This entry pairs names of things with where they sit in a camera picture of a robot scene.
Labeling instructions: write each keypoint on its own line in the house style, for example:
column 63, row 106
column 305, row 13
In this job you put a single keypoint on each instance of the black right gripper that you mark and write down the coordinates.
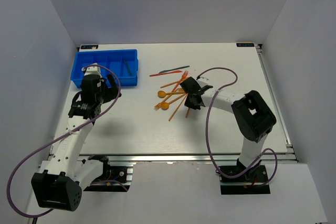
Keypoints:
column 188, row 104

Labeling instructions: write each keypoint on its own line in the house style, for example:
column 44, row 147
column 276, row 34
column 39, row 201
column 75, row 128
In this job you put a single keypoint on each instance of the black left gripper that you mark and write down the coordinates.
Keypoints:
column 112, row 93

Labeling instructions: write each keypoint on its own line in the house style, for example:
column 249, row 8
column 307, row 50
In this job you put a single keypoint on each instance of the dark blue chopstick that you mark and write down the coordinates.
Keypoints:
column 127, row 68

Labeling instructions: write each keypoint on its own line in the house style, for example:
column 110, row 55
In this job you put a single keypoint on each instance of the red-orange plastic fork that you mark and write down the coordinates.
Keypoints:
column 184, row 75

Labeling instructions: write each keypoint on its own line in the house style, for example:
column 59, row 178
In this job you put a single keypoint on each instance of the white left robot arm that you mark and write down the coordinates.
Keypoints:
column 62, row 182

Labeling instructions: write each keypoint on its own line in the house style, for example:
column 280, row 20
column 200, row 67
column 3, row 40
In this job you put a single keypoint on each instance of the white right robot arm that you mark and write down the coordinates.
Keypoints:
column 254, row 118

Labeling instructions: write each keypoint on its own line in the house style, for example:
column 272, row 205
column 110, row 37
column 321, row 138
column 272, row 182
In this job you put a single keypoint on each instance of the blue divided plastic tray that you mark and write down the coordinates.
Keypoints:
column 112, row 61

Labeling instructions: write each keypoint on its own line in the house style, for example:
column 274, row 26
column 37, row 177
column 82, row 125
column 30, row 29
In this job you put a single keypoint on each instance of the orange plastic knife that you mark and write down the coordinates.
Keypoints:
column 170, row 84

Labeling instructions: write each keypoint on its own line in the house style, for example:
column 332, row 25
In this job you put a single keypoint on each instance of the dark blue plastic knife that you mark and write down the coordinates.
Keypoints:
column 174, row 69

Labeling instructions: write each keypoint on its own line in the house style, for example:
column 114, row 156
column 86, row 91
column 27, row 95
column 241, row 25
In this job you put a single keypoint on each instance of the black logo sticker left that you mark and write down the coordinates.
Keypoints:
column 88, row 47

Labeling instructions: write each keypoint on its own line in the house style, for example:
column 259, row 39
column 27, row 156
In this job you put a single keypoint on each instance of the black logo sticker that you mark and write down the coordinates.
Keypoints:
column 244, row 44
column 88, row 47

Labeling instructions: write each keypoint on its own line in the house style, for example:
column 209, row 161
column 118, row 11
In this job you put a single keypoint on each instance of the red-orange plastic knife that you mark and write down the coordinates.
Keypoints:
column 164, row 73

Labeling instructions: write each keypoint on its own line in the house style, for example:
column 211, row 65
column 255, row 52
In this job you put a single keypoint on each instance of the black logo sticker right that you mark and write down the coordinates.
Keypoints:
column 244, row 44

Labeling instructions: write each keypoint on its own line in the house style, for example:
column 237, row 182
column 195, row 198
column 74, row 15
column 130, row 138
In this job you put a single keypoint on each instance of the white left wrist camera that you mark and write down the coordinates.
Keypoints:
column 91, row 71

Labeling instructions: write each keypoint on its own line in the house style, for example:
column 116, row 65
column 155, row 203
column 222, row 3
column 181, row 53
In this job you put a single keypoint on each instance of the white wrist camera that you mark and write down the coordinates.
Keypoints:
column 91, row 71
column 204, row 84

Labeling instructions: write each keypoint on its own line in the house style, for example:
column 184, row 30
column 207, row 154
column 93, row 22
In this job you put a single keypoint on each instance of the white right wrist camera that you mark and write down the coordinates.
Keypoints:
column 204, row 84

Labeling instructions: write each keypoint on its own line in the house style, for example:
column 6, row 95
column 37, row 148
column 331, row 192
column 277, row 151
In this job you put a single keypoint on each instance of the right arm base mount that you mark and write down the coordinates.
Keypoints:
column 254, row 184

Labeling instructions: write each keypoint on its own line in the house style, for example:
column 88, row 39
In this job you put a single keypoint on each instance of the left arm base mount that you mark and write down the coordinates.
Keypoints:
column 113, row 179

